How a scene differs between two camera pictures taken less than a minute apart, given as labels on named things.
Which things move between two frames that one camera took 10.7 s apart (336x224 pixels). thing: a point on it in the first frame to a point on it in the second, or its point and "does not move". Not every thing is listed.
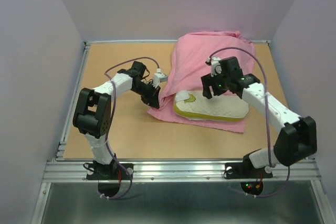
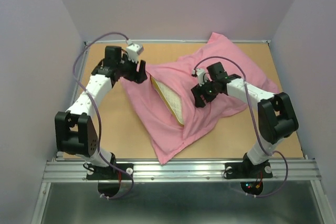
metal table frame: x=213 y=191 does not move
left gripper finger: x=154 y=101 to x=142 y=75
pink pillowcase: x=189 y=66 to x=166 y=102
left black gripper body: x=146 y=91 to x=127 y=69
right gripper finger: x=206 y=82 to x=196 y=91
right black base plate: x=245 y=170 does not move
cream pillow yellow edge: x=193 y=104 to x=172 y=97
